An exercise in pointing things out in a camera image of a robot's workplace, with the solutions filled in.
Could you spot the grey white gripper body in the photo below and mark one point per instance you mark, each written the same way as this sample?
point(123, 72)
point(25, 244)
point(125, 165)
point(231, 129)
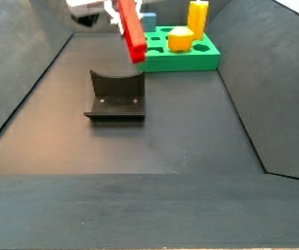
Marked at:
point(85, 11)

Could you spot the red double-square block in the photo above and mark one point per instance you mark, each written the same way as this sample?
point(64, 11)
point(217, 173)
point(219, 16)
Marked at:
point(133, 30)

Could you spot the green shape sorter board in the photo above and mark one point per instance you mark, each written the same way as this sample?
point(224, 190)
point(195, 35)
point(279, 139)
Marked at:
point(201, 58)

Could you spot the blue block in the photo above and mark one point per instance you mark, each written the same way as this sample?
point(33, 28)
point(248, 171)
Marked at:
point(149, 22)

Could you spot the yellow pentagon block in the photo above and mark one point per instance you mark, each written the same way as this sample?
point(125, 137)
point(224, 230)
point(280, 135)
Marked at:
point(180, 39)

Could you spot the yellow star block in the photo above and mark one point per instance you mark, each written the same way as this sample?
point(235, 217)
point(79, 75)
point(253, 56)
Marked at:
point(197, 17)

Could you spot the black curved holder stand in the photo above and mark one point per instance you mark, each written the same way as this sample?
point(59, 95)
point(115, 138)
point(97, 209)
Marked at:
point(119, 96)

